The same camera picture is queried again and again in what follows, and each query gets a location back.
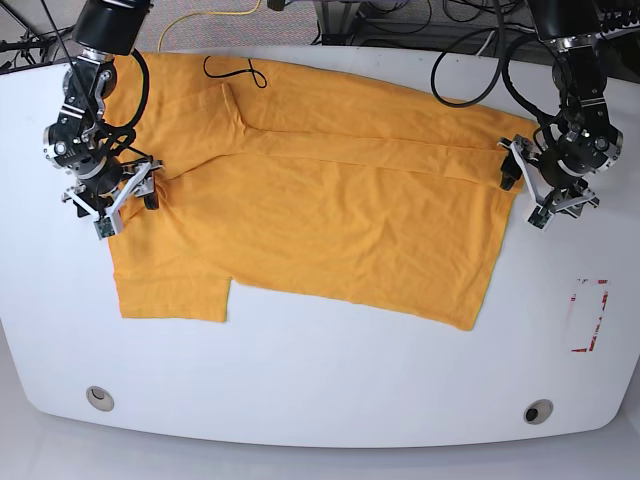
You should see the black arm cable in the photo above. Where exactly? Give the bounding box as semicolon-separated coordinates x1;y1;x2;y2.
430;0;566;136
99;49;152;136

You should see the left table grommet hole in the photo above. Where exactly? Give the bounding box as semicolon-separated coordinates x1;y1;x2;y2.
86;386;115;412

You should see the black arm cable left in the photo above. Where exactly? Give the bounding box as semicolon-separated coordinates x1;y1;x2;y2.
430;0;566;136

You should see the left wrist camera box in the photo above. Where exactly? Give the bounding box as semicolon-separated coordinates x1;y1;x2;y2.
526;205;554;231

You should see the yellow cable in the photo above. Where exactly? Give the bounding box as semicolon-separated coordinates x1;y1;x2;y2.
157;0;262;53

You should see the right table grommet hole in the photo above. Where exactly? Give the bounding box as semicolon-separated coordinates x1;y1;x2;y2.
523;399;554;425

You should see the red tape rectangle marking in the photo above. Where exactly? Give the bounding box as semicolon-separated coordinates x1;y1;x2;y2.
566;279;610;353

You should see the table grommet hole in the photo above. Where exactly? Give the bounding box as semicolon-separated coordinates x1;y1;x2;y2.
86;386;115;412
523;399;554;425

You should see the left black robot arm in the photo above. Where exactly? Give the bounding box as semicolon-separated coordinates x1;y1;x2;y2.
499;1;623;230

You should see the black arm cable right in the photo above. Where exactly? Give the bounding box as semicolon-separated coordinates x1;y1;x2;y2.
99;49;152;136

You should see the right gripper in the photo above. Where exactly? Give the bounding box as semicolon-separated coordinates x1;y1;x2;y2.
62;158;164;220

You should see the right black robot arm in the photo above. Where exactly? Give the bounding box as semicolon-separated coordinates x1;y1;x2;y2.
44;1;161;215

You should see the yellow T-shirt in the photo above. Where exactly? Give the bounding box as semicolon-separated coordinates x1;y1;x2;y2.
109;53;535;330

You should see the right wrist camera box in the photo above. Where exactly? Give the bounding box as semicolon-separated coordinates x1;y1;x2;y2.
94;214;123;240

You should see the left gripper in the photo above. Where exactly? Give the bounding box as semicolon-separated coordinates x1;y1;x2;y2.
499;135;600;218

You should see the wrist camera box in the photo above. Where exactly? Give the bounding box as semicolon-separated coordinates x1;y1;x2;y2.
94;214;123;240
526;205;554;231

